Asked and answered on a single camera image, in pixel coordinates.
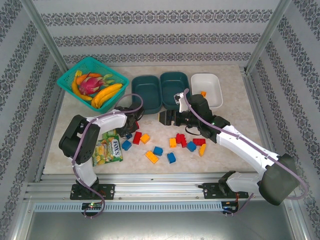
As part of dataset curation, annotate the small controller circuit board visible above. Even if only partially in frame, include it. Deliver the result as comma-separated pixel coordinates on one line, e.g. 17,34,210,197
81,202,103,210
222,201,240,213

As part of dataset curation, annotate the slotted grey cable duct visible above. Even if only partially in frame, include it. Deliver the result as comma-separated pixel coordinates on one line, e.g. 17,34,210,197
32,201,223,213

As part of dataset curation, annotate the aluminium frame post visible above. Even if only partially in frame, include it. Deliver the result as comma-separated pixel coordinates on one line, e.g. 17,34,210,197
243,0,293,75
19,0,70,73

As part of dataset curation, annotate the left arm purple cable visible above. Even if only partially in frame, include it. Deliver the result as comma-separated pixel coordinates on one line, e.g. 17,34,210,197
72,93,145,221

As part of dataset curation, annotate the orange toy carrot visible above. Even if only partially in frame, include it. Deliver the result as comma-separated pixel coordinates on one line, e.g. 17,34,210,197
75,72,103,85

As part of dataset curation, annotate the white plastic container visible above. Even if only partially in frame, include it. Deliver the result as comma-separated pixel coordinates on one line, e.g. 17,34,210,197
190,73,224,110

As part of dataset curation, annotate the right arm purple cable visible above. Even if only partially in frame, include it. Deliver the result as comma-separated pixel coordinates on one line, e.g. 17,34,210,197
183,88,310,218

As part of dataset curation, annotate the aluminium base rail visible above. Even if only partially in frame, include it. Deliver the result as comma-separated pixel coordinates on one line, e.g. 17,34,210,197
23,172,295,201

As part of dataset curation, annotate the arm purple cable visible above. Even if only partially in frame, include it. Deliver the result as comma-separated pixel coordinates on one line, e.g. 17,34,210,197
183,88,310,218
72,93,145,221

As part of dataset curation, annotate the teal mesh plastic basket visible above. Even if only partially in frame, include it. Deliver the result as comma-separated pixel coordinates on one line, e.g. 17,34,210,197
56,56,130,115

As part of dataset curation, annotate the green yellow candy bag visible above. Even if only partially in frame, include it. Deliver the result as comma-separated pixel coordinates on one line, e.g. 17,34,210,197
91,138,125,168

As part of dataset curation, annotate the yellow orange banana bunch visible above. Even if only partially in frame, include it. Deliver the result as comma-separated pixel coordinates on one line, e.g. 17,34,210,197
90,83,124,110

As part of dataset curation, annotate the pink toy dragon fruit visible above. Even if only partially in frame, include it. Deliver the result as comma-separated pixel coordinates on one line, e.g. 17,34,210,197
78,72,116,96

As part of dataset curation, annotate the thin yellow toy banana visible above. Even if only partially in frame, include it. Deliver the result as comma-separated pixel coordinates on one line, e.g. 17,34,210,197
71,74,93,102

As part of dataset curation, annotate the dark teal plastic container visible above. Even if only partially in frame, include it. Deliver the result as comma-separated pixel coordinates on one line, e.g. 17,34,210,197
130,75,162,115
159,71,191,111

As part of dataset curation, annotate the aluminium side rail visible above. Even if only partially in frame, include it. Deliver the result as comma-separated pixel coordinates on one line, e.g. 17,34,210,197
34,87,66,183
239,65,281,161

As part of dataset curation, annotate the long yellow lego brick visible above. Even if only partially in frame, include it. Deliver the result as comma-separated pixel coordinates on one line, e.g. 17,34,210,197
145,150,160,165

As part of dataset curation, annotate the small green snack packet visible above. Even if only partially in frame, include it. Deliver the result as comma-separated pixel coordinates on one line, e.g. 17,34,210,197
101,129,118,141

